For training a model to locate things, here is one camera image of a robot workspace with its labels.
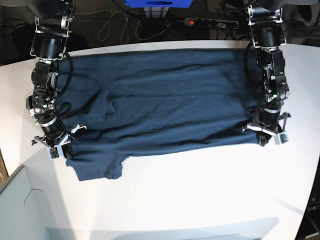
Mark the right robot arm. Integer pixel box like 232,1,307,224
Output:
26,0,87,160

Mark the dark blue T-shirt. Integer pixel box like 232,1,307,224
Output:
57,49,261,181

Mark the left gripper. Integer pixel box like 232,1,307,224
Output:
242,109,292,147

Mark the grey plastic bin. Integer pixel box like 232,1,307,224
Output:
0,164,55,240

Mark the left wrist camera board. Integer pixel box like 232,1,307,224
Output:
274,131,289,145

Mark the blue box on stand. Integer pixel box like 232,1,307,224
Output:
124,0,193,8

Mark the black power strip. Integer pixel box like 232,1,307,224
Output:
182,18,239,30

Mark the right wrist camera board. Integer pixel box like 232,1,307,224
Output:
47,145,64,160

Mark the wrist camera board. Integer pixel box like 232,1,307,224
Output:
274,131,289,145
47,145,64,160

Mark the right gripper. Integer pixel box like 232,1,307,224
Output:
31,120,87,160

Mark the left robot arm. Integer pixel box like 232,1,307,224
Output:
243,0,290,147

